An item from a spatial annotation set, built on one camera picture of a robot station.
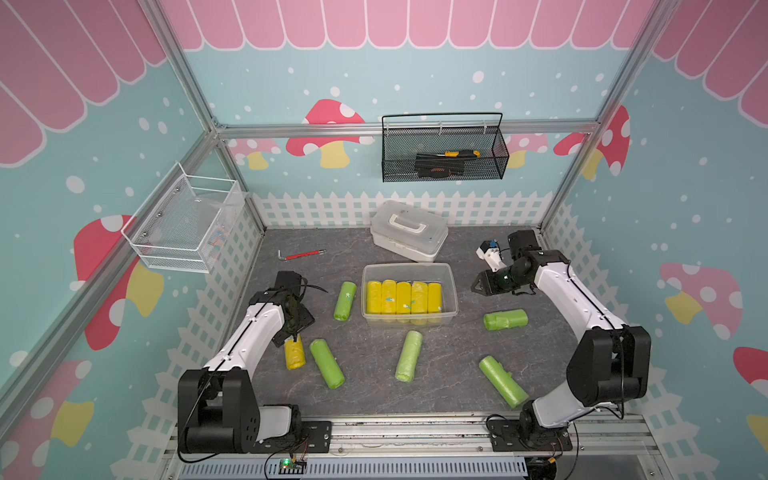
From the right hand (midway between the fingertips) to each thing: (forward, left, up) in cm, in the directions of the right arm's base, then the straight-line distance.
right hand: (479, 286), depth 87 cm
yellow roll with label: (+3, +27, -10) cm, 28 cm away
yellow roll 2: (+2, +22, -10) cm, 24 cm away
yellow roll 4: (-16, +53, -9) cm, 56 cm away
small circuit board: (-42, +52, -16) cm, 68 cm away
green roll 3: (-18, +44, -11) cm, 49 cm away
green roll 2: (-6, -9, -10) cm, 15 cm away
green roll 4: (-23, -5, -12) cm, 26 cm away
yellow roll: (+3, +32, -10) cm, 33 cm away
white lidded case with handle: (+25, +20, -2) cm, 32 cm away
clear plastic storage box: (+11, +8, -8) cm, 16 cm away
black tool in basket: (+29, +12, +21) cm, 37 cm away
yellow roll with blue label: (+2, +17, -9) cm, 19 cm away
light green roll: (-16, +21, -11) cm, 29 cm away
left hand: (-11, +53, -6) cm, 54 cm away
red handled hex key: (+24, +60, -13) cm, 66 cm away
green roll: (+2, +41, -11) cm, 42 cm away
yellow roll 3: (+4, +11, -12) cm, 17 cm away
